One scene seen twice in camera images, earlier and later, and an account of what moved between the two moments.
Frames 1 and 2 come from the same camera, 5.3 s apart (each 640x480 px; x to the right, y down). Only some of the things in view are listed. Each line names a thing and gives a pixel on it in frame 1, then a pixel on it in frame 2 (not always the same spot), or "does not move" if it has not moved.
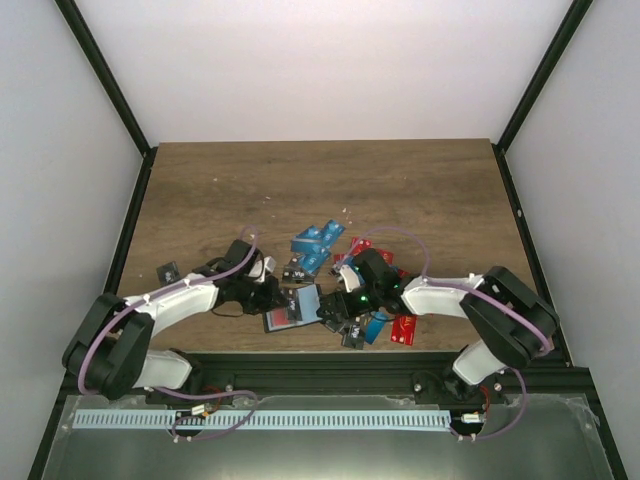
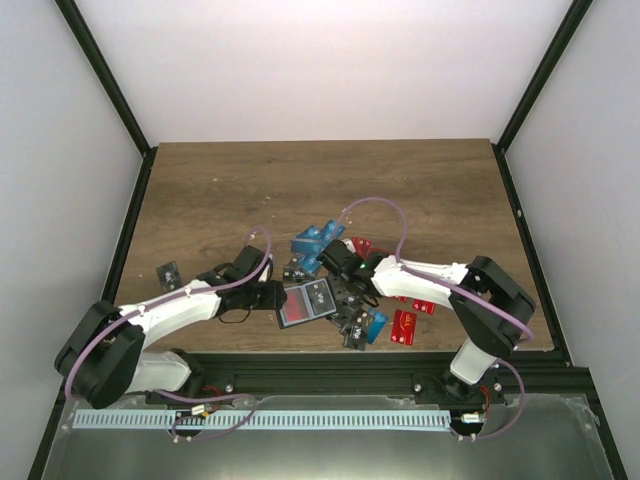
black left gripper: (273, 295) does not move
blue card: (374, 326) does not move
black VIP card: (353, 336) does not move
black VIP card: (294, 312) to (320, 297)
